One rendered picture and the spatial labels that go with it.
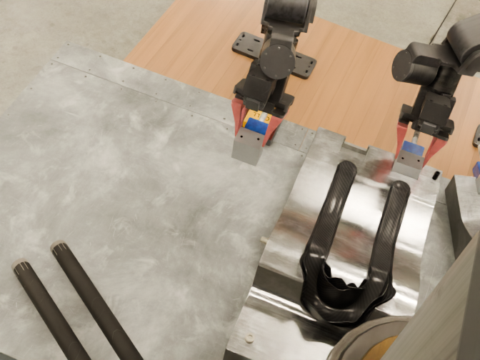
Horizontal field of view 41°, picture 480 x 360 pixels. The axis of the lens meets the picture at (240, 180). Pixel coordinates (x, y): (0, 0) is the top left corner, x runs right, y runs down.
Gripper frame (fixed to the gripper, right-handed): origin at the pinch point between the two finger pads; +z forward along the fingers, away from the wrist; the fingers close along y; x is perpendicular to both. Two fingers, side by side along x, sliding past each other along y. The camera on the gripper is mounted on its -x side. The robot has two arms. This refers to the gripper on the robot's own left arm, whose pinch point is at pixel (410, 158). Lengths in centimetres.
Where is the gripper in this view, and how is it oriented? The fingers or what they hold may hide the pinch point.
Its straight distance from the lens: 129.8
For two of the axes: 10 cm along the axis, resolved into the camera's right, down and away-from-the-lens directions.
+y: 9.3, 3.4, -1.5
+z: -2.6, 8.8, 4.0
